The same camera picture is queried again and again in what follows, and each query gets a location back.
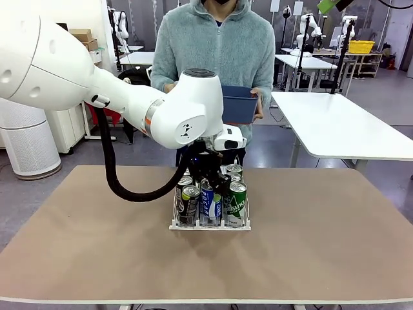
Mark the blue Pocari beverage can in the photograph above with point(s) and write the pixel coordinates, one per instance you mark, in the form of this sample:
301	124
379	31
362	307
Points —
206	200

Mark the wooden shelf unit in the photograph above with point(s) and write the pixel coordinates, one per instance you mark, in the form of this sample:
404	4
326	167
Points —
371	64

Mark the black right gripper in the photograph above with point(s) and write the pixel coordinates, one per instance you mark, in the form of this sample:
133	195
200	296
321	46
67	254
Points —
343	4

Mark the black beverage can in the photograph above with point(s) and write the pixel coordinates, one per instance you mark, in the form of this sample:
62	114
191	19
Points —
185	181

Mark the brown cardboard box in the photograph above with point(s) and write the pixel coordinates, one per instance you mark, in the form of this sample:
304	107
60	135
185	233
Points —
92	45
80	34

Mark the white box teal lid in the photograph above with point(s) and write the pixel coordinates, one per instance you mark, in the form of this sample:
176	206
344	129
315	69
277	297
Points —
96	55

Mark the white paper sign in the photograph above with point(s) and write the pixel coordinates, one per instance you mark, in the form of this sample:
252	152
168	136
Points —
275	6
298	8

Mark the white background table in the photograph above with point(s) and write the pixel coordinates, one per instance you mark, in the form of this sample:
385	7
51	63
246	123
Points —
309	63
138	58

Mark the large white table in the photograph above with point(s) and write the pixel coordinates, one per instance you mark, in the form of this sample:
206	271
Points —
338	129

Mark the person's left hand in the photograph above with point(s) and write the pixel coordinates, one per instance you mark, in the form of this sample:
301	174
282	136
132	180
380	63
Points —
260	105

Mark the black can lime-green top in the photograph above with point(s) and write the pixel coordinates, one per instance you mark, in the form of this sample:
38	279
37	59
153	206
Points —
188	210

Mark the white cylindrical air purifier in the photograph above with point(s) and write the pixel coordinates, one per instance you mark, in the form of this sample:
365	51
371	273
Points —
26	145

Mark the clear white can dispenser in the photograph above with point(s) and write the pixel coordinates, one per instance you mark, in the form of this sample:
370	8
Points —
209	228

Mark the black jacket white trim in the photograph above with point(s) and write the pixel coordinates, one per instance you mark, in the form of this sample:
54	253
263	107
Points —
138	76

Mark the black tripod stand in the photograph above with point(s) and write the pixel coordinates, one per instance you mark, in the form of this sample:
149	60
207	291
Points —
339	69

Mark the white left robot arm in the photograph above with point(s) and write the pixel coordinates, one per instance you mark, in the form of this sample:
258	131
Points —
96	90

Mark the red fire extinguisher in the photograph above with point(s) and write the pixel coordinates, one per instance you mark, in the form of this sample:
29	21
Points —
391	62

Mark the yellow plastic basket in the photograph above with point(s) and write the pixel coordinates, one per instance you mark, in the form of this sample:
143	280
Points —
361	46

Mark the orange jacket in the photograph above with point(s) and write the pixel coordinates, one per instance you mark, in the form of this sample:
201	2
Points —
113	117

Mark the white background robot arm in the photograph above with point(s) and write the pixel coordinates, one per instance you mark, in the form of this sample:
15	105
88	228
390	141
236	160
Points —
351	21
305	22
123	29

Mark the white desk wooden top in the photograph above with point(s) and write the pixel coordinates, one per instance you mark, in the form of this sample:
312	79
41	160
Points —
66	129

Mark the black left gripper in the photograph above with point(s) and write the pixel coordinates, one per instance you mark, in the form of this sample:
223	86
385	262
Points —
205	164

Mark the person in mint fleece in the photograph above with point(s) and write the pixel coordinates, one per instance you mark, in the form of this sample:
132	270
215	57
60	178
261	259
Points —
213	48

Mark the person's right hand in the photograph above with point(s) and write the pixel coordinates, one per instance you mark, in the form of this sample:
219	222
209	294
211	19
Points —
169	88

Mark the person's left forearm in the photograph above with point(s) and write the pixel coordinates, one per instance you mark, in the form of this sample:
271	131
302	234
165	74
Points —
267	87

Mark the person's right forearm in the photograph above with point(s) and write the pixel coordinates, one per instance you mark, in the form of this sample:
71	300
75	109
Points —
158	80

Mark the thin black stand pole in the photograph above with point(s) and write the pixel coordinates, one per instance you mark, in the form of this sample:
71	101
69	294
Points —
300	61

